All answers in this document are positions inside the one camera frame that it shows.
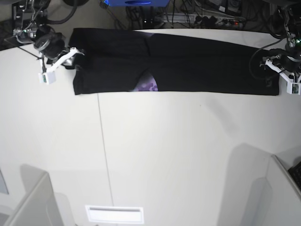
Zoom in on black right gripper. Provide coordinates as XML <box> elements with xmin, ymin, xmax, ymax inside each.
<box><xmin>33</xmin><ymin>32</ymin><xmax>74</xmax><ymax>70</ymax></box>

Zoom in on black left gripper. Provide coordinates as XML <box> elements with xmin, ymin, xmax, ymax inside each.
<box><xmin>266</xmin><ymin>48</ymin><xmax>301</xmax><ymax>73</ymax></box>

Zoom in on black T-shirt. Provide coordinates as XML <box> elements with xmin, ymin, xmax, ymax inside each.
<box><xmin>69</xmin><ymin>28</ymin><xmax>279</xmax><ymax>96</ymax></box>

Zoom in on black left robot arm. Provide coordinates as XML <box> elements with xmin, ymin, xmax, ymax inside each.
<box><xmin>248</xmin><ymin>0</ymin><xmax>301</xmax><ymax>84</ymax></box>

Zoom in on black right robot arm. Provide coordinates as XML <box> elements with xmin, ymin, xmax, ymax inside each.
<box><xmin>1</xmin><ymin>0</ymin><xmax>83</xmax><ymax>73</ymax></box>

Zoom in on blue box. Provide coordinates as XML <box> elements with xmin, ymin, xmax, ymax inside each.
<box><xmin>104</xmin><ymin>0</ymin><xmax>169</xmax><ymax>7</ymax></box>

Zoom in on black keyboard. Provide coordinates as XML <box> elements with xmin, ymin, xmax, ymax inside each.
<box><xmin>288</xmin><ymin>162</ymin><xmax>301</xmax><ymax>189</ymax></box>

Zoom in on white power strip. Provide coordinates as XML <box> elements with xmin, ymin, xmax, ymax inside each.
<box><xmin>159</xmin><ymin>13</ymin><xmax>246</xmax><ymax>27</ymax></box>

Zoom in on white partition panel right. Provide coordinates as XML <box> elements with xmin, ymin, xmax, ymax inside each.
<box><xmin>221</xmin><ymin>154</ymin><xmax>301</xmax><ymax>226</ymax></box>

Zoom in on white partition panel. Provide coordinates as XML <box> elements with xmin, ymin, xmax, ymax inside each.
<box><xmin>221</xmin><ymin>154</ymin><xmax>301</xmax><ymax>226</ymax></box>
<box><xmin>0</xmin><ymin>164</ymin><xmax>76</xmax><ymax>226</ymax></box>

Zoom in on white partition panel left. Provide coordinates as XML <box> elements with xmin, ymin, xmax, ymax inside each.
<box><xmin>0</xmin><ymin>164</ymin><xmax>76</xmax><ymax>226</ymax></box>

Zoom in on white table grommet plate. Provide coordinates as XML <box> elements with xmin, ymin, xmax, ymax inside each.
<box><xmin>85</xmin><ymin>205</ymin><xmax>144</xmax><ymax>224</ymax></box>

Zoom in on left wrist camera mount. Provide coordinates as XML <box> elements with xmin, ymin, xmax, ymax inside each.
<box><xmin>262</xmin><ymin>57</ymin><xmax>301</xmax><ymax>95</ymax></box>

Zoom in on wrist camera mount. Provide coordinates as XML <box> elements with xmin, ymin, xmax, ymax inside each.
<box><xmin>262</xmin><ymin>57</ymin><xmax>301</xmax><ymax>95</ymax></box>
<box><xmin>39</xmin><ymin>47</ymin><xmax>85</xmax><ymax>85</ymax></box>

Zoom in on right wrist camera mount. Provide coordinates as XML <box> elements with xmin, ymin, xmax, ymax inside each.
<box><xmin>39</xmin><ymin>47</ymin><xmax>85</xmax><ymax>85</ymax></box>

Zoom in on black equipment rack post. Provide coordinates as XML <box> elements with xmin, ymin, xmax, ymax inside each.
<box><xmin>12</xmin><ymin>0</ymin><xmax>26</xmax><ymax>30</ymax></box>

